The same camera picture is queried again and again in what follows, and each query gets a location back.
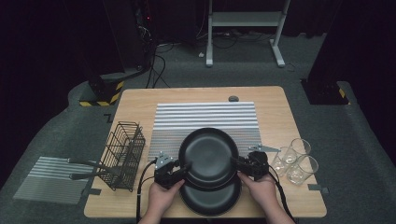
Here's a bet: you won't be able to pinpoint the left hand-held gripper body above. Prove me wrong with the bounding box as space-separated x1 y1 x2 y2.
153 151 185 189

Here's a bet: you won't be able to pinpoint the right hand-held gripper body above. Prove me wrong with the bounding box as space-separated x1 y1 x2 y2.
245 143 281 181

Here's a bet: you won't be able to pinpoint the black round plate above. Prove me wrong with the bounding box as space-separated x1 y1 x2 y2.
179 178 243 217
177 127 241 189

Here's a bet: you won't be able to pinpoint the clear drinking glass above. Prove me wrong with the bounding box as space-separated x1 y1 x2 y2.
270 146 298 177
288 137 312 164
286 154 319 187

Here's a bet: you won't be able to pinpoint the black wire cutlery basket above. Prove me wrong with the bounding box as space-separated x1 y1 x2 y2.
98 120 147 191

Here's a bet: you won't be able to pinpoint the person's left hand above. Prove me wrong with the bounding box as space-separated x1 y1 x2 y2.
146 179 185 217

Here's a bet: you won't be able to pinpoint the person's right hand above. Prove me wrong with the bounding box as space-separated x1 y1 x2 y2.
237 174 278 216

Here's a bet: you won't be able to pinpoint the grey striped woven placemat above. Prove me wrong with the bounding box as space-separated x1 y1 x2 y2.
147 101 265 162
12 156 94 205

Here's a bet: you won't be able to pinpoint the dark tape strip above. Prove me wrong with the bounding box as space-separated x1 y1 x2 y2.
307 183 330 194
81 187 102 196

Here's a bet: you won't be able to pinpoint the black hazard-striped stand base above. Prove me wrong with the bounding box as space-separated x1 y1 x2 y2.
78 70 150 107
300 78 350 105

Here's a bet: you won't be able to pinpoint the black equipment tower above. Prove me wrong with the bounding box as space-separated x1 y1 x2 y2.
102 0 158 74

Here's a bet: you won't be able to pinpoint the white metal stand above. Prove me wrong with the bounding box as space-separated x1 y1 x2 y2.
205 0 292 68

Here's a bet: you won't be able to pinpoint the left hand-held gripper cable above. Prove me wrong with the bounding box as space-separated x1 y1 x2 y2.
135 158 158 224

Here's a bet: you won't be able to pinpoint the hand-held gripper cable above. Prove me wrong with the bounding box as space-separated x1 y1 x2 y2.
135 158 158 224
267 169 297 223

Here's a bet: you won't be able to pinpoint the right hand-held gripper cable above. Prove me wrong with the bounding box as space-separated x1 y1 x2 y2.
267 169 297 223

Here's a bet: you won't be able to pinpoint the grey cutlery handle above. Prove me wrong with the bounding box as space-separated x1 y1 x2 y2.
66 157 120 172
68 172 123 181

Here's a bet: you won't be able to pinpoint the black floor cables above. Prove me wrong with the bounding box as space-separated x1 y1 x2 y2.
145 40 172 89

